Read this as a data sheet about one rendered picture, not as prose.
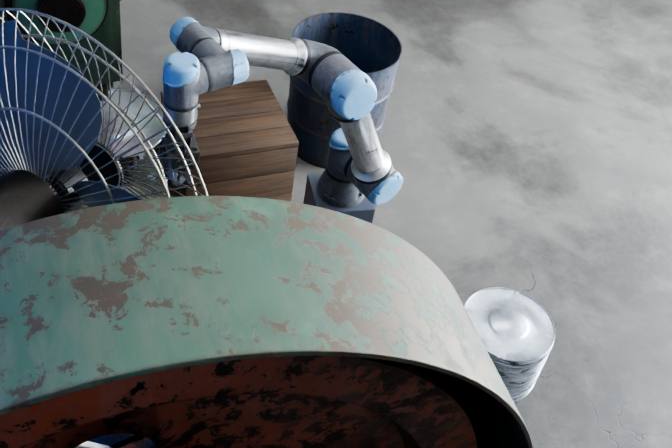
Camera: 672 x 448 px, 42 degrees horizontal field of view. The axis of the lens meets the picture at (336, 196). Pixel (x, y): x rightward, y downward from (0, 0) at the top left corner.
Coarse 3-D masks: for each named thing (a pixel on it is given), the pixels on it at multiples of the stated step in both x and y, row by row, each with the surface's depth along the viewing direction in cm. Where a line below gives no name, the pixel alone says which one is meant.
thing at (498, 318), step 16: (496, 288) 284; (480, 304) 278; (496, 304) 279; (512, 304) 280; (528, 304) 281; (480, 320) 273; (496, 320) 273; (512, 320) 274; (528, 320) 276; (544, 320) 277; (480, 336) 268; (496, 336) 269; (512, 336) 269; (528, 336) 271; (544, 336) 272; (496, 352) 265; (512, 352) 265; (528, 352) 266; (544, 352) 267
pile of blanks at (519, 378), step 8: (552, 344) 270; (496, 360) 266; (504, 360) 264; (536, 360) 266; (544, 360) 272; (496, 368) 268; (504, 368) 266; (512, 368) 266; (520, 368) 266; (528, 368) 267; (536, 368) 270; (504, 376) 268; (512, 376) 268; (520, 376) 269; (528, 376) 271; (536, 376) 276; (512, 384) 271; (520, 384) 272; (528, 384) 275; (512, 392) 274; (520, 392) 277; (528, 392) 281
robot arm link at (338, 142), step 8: (336, 136) 259; (344, 136) 259; (336, 144) 258; (344, 144) 256; (328, 152) 264; (336, 152) 259; (344, 152) 257; (328, 160) 265; (336, 160) 260; (344, 160) 258; (328, 168) 266; (336, 168) 262; (344, 168) 258; (336, 176) 264; (344, 176) 263
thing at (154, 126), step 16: (112, 96) 242; (128, 96) 243; (144, 96) 243; (112, 112) 236; (128, 112) 237; (144, 112) 239; (160, 112) 239; (112, 128) 231; (144, 128) 234; (160, 128) 234; (128, 144) 228
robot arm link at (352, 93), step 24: (312, 72) 222; (336, 72) 218; (360, 72) 218; (336, 96) 216; (360, 96) 218; (336, 120) 226; (360, 120) 228; (360, 144) 235; (360, 168) 246; (384, 168) 248; (384, 192) 251
